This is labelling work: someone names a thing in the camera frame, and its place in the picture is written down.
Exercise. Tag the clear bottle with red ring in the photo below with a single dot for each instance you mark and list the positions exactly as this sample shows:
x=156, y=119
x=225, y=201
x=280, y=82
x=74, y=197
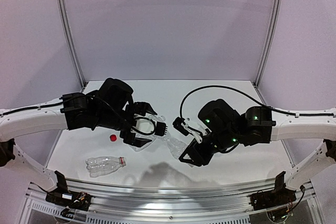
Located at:
x=104, y=165

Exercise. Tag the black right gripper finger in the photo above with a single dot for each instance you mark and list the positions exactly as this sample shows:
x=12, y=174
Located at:
x=192, y=163
x=190, y=155

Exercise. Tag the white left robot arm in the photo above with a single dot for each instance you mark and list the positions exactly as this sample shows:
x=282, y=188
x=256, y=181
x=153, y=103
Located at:
x=111, y=107

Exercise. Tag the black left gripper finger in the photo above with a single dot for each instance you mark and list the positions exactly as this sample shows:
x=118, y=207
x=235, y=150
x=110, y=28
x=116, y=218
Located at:
x=143, y=108
x=138, y=142

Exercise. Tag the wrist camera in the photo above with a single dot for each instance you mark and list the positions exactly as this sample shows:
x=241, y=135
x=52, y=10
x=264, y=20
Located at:
x=188, y=127
x=148, y=126

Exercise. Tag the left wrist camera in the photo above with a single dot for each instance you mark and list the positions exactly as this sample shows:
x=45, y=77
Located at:
x=148, y=126

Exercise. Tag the aluminium frame post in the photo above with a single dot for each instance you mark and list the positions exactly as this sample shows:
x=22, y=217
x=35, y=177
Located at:
x=70, y=44
x=268, y=42

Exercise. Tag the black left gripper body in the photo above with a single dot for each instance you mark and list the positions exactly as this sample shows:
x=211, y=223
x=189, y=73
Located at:
x=128, y=122

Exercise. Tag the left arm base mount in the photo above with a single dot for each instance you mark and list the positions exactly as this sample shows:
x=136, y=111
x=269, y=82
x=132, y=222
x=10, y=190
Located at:
x=70, y=200

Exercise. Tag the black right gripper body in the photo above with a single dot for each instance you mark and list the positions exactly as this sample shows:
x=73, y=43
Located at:
x=203, y=150

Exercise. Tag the aluminium front table rail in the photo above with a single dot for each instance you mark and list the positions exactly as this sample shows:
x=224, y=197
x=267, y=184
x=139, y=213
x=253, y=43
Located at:
x=224, y=204

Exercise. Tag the red bottle cap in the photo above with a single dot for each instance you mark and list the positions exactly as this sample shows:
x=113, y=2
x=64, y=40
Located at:
x=113, y=138

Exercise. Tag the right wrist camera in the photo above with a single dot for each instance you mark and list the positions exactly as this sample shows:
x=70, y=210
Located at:
x=188, y=127

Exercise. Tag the right aluminium frame post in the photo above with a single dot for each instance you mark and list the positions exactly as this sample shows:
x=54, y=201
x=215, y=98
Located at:
x=268, y=42

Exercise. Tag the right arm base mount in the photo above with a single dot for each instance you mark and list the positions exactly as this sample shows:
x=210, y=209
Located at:
x=278, y=202

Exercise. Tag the left aluminium frame post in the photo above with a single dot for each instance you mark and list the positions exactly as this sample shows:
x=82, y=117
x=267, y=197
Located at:
x=70, y=44

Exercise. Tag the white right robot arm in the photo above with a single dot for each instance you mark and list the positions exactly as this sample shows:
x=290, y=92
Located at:
x=227, y=128

